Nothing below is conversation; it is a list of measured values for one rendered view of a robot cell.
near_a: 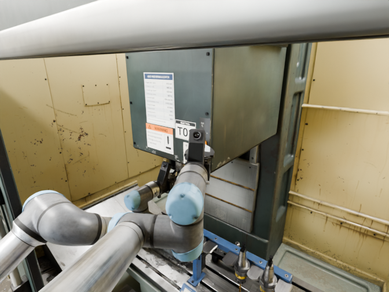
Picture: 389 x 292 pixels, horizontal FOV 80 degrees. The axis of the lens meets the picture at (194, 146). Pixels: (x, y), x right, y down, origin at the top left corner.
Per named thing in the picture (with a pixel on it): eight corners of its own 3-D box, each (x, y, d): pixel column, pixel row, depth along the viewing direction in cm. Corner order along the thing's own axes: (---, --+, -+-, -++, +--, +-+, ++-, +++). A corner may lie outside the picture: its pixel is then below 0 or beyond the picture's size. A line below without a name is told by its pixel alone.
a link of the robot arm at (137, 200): (123, 209, 101) (121, 192, 98) (143, 197, 109) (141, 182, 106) (135, 215, 97) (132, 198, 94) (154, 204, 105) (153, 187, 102)
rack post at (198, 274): (195, 287, 120) (195, 241, 110) (187, 281, 123) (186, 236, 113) (206, 274, 127) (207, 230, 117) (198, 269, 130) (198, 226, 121)
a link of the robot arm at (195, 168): (175, 169, 56) (209, 171, 55) (179, 161, 60) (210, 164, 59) (176, 196, 58) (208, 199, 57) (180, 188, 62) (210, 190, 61)
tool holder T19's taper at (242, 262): (249, 262, 94) (250, 249, 92) (244, 269, 91) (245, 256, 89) (239, 257, 97) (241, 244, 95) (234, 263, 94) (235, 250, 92)
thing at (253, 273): (256, 283, 87) (257, 281, 87) (243, 276, 90) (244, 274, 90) (264, 271, 93) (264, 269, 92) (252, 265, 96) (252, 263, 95)
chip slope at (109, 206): (91, 312, 135) (84, 278, 127) (45, 256, 175) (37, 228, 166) (188, 232, 201) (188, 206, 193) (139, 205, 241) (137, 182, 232)
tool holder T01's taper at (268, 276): (275, 276, 88) (277, 262, 86) (272, 285, 85) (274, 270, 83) (264, 271, 91) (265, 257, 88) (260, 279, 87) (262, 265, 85)
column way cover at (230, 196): (250, 234, 157) (257, 165, 140) (195, 209, 185) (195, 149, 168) (253, 231, 161) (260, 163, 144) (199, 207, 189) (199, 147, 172)
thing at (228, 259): (231, 268, 94) (231, 267, 94) (220, 262, 97) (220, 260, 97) (239, 258, 99) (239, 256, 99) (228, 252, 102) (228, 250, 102)
